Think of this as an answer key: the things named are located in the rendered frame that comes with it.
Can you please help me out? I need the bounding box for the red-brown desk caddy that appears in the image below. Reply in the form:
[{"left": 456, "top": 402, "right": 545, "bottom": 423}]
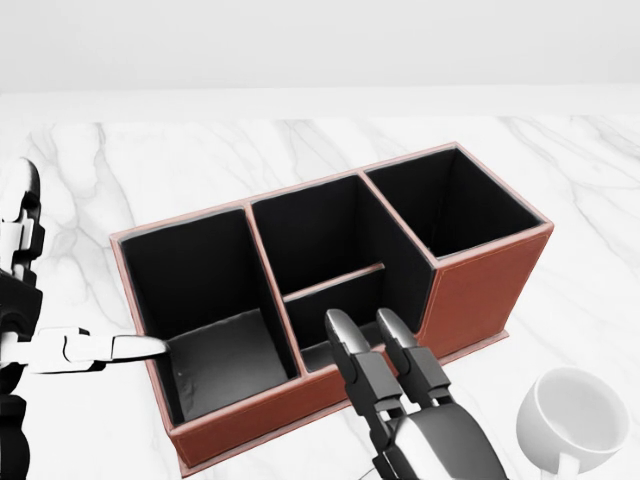
[{"left": 109, "top": 141, "right": 555, "bottom": 477}]

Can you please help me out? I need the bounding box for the white ceramic mug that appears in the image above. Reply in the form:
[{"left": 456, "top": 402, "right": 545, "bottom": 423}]
[{"left": 515, "top": 367, "right": 630, "bottom": 480}]

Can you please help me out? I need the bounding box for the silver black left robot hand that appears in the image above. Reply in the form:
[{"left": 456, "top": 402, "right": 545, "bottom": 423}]
[{"left": 0, "top": 157, "right": 169, "bottom": 480}]

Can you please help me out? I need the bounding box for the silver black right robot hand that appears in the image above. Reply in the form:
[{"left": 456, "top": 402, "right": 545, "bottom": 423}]
[{"left": 324, "top": 307, "right": 510, "bottom": 480}]

